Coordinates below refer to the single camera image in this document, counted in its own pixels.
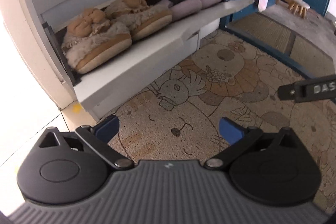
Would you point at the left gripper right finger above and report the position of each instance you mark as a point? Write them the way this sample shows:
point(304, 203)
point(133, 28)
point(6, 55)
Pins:
point(267, 167)

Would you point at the cartoon patterned door mat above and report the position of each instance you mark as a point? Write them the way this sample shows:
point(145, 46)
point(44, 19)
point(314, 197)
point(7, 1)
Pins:
point(177, 115)

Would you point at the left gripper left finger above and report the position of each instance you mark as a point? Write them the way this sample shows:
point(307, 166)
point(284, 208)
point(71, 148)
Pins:
point(67, 167)

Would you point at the woven straw outdoor mat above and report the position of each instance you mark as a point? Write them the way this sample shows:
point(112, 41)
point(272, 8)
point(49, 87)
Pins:
point(286, 41)

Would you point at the white shoe cabinet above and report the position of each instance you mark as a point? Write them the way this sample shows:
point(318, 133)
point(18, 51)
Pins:
point(121, 77)

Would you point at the small wooden stool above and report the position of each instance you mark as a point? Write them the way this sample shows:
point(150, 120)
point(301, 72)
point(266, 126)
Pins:
point(298, 7)

